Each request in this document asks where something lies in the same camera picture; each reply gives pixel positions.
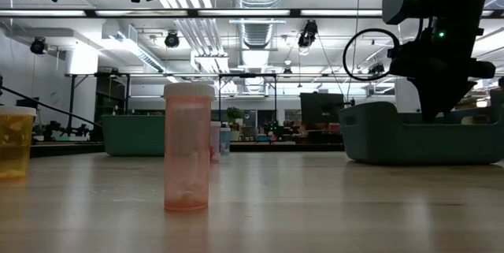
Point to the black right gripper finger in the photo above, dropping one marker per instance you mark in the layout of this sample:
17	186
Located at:
437	95

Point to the large orange-pink pill bottle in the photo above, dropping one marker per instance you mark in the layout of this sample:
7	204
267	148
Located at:
187	146

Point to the small pink pill bottle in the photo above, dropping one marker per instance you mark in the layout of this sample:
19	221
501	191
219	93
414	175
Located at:
216	142

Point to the small blue pill bottle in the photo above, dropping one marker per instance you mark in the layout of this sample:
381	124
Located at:
225	140

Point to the wide yellow pill bottle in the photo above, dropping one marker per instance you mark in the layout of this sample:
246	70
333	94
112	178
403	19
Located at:
15	146

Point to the dark teal plastic bin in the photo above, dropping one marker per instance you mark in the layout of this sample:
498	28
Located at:
374	138

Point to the green plastic bin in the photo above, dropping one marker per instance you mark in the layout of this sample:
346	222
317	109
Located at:
134	135

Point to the white square column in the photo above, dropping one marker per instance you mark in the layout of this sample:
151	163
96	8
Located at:
403	95

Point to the black overhead light bar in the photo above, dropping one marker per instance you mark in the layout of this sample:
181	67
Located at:
193	13

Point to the black ceiling spotlight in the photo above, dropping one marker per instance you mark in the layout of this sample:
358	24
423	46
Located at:
38	45
376	68
172	40
308	34

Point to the black monitor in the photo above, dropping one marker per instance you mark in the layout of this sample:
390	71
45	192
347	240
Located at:
323	107

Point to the dark storage shelf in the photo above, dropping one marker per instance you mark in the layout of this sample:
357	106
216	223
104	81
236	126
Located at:
112	103

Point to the small dark monitor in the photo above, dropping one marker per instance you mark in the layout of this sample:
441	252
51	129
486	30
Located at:
29	103

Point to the black background robot arms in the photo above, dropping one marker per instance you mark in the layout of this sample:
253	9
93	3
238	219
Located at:
80	130

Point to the green potted plant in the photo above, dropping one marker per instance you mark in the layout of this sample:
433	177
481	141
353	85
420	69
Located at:
235	114

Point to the black metal workstation frame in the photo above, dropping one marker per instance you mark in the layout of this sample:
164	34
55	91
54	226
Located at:
247	75

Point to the black aluminium table frame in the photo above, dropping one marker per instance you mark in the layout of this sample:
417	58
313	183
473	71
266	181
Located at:
256	147

